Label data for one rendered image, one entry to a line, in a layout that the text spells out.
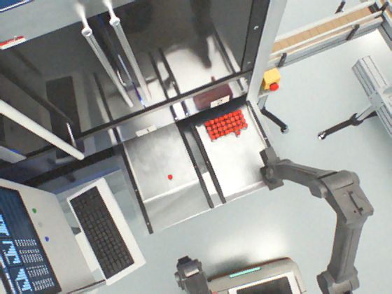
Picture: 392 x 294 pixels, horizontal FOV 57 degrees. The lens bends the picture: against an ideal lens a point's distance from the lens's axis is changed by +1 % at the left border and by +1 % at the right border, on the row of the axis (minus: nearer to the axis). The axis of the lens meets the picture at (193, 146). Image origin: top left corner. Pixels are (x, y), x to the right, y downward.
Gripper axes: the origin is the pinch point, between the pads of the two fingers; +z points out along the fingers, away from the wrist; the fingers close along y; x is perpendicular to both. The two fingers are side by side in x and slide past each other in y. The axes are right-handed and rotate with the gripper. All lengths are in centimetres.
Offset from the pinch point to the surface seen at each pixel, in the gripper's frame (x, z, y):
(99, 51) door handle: 40, -86, 31
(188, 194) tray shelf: 34.9, 2.3, 7.2
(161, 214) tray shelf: 49.1, 2.3, 3.7
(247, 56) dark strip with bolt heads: -2, -43, 38
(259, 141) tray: -4.0, 2.2, 18.2
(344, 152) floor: -74, 91, 7
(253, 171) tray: 4.0, 2.3, 6.3
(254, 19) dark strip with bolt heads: -2, -64, 38
